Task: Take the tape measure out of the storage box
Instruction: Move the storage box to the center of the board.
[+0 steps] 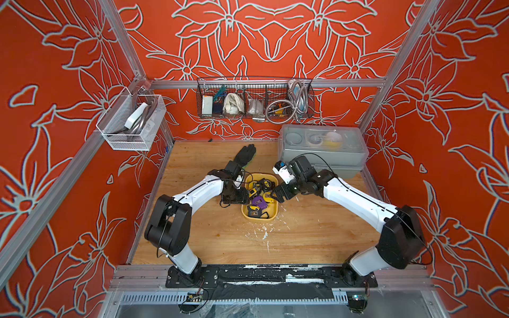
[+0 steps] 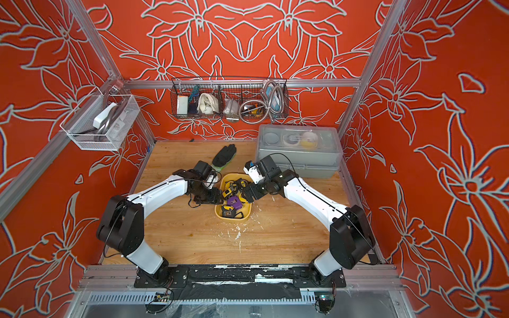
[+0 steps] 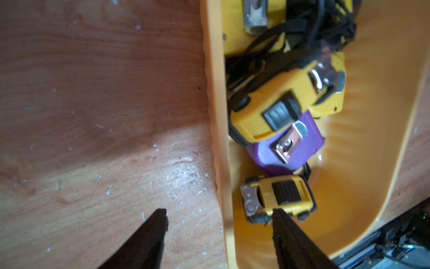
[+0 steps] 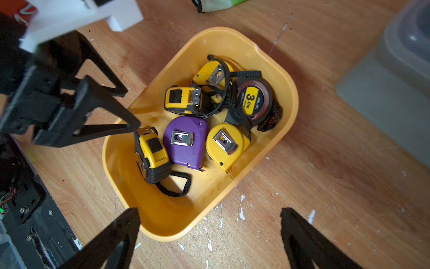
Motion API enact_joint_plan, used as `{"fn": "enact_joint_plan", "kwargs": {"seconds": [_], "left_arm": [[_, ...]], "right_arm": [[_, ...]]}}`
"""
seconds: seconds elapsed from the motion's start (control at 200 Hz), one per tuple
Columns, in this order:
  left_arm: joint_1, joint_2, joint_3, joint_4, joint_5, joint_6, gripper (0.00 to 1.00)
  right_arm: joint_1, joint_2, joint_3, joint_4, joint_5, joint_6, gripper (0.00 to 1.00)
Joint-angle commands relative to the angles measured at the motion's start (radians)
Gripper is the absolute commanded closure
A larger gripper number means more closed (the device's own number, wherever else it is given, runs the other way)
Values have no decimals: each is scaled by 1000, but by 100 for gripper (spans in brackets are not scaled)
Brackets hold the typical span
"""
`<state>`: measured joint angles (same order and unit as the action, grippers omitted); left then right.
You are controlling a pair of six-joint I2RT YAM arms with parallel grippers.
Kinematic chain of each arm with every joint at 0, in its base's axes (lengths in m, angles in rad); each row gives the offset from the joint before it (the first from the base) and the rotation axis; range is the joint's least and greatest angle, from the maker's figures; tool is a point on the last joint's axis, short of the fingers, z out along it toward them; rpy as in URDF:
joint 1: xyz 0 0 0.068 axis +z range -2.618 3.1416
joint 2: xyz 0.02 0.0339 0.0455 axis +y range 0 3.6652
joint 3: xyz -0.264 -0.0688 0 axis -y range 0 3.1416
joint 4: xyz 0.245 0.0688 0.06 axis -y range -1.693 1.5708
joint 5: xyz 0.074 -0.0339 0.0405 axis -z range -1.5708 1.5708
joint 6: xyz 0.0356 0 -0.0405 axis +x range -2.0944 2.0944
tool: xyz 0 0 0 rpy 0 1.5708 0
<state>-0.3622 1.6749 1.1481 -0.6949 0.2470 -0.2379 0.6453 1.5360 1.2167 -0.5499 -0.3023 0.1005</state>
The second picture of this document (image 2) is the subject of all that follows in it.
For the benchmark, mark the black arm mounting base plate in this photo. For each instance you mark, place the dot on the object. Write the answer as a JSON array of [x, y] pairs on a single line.
[[294, 275]]

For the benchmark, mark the white cloth in basket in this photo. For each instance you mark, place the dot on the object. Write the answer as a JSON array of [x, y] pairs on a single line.
[[208, 104]]

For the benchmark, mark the black wire wall basket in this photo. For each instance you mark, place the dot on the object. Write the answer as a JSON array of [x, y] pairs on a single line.
[[248, 100]]

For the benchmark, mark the black green work glove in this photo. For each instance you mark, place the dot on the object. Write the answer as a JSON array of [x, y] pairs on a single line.
[[223, 157]]

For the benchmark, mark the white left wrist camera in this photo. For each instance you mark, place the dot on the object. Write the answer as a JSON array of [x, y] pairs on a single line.
[[212, 179]]

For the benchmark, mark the round black Deli tape measure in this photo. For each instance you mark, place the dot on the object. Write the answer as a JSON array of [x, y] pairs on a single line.
[[241, 184]]

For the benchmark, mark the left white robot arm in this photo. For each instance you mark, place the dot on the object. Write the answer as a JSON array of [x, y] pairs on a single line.
[[122, 224]]

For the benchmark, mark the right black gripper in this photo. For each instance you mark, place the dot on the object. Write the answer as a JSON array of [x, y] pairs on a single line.
[[252, 187]]

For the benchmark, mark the purple tape measure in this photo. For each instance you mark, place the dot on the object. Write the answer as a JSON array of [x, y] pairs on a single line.
[[235, 203]]

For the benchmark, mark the black yellow tape measure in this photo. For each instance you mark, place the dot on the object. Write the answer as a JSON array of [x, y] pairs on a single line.
[[230, 213]]

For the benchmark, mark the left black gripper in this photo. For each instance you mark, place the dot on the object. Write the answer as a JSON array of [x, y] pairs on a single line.
[[215, 198]]

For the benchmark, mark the white box in basket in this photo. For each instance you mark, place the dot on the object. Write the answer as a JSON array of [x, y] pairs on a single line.
[[182, 106]]

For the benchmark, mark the white device in mesh basket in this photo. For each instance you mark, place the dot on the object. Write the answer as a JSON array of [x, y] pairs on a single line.
[[103, 115]]

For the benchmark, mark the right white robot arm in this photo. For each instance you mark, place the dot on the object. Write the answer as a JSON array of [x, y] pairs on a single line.
[[351, 236]]

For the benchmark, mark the white mesh wall basket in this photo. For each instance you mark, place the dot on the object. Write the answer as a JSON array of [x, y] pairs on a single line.
[[78, 123]]

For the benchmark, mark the yellow plastic storage tray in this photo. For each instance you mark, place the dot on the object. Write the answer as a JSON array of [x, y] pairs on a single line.
[[227, 182]]

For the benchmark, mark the grey plastic lidded toolbox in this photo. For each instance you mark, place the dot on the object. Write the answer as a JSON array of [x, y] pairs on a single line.
[[313, 152]]

